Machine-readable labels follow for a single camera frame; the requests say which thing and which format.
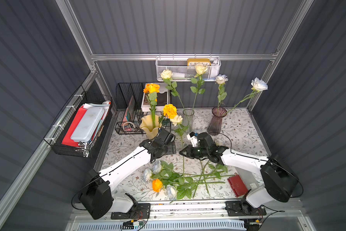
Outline cream white rose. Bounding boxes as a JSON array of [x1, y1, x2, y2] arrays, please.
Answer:
[[160, 69, 185, 108]]

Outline red folder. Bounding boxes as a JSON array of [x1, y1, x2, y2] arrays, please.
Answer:
[[61, 105, 87, 147]]

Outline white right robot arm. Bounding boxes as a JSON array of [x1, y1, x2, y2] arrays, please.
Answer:
[[179, 132, 300, 208]]

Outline orange rose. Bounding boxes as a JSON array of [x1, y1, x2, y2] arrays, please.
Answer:
[[143, 83, 160, 128], [152, 179, 163, 193]]

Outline orange rose front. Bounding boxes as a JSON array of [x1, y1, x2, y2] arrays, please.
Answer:
[[152, 179, 163, 193]]

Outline black wire wall basket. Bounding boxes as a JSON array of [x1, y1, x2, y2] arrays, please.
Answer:
[[45, 87, 112, 158]]

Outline white mesh wall basket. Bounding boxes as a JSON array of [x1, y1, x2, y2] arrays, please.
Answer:
[[155, 55, 222, 82]]

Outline orange marigold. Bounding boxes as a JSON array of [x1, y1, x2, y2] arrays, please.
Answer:
[[159, 104, 177, 123]]

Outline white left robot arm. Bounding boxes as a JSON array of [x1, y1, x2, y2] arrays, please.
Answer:
[[79, 128, 176, 219]]

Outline pale blue rose front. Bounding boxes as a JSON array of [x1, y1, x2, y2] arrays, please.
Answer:
[[165, 185, 177, 201]]

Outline clear glass vase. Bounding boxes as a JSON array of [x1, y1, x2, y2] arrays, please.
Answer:
[[182, 108, 195, 133]]

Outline purple glass vase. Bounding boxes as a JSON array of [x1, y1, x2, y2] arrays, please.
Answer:
[[207, 106, 227, 136]]

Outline pale blue rose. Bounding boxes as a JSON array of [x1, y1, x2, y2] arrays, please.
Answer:
[[226, 78, 268, 115], [215, 75, 228, 108], [152, 160, 162, 174], [165, 185, 177, 201]]

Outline white rose bud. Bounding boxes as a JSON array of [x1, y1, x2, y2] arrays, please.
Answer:
[[170, 114, 189, 180]]

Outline black wire desk organizer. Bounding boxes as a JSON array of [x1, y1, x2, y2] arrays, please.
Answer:
[[115, 82, 171, 138]]

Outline colourful paper sheets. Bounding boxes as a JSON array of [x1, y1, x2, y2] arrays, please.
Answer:
[[122, 96, 135, 124]]

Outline cream yellow ruffled vase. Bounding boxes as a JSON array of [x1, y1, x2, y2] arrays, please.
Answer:
[[139, 115, 162, 140]]

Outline white plastic case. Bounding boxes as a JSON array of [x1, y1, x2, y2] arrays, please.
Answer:
[[71, 106, 104, 142]]

